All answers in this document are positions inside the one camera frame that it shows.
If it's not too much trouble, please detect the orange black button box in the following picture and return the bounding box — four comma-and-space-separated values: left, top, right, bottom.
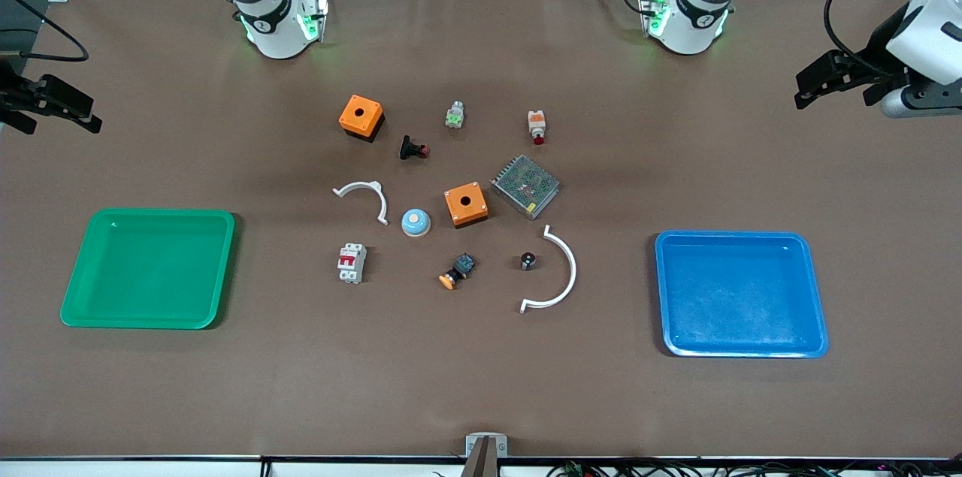
443, 182, 489, 228
338, 94, 386, 143

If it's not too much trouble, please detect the metal mesh power supply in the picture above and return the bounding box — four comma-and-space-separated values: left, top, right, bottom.
491, 155, 561, 220

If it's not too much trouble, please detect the green plastic tray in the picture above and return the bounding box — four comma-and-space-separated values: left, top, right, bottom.
60, 208, 236, 331

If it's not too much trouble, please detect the grey metal mount bracket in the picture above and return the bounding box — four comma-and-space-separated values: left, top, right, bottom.
460, 433, 509, 477

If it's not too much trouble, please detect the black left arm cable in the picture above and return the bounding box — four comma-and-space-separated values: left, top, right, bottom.
824, 0, 903, 76

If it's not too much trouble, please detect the large white half-ring clamp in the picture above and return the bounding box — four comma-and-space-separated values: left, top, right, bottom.
520, 225, 578, 314

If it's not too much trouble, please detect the small white half-ring clamp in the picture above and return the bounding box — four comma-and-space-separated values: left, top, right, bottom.
333, 180, 390, 226

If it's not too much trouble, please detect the tangled black cable bundle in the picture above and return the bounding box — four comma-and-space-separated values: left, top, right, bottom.
549, 460, 962, 477

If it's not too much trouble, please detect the brown table cover sheet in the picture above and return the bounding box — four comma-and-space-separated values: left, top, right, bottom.
0, 0, 962, 459

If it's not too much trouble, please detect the yellow mushroom push button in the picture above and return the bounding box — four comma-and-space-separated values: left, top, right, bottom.
438, 252, 476, 291

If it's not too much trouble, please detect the blue plastic tray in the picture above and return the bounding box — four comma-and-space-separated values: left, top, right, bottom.
654, 230, 830, 358

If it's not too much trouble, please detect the white red circuit breaker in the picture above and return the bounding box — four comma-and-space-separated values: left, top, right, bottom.
337, 243, 368, 284

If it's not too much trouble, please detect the blue dome buzzer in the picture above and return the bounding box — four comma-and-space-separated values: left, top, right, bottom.
401, 208, 432, 238

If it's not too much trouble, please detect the white table edge rail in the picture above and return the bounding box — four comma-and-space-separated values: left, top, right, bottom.
0, 456, 962, 477

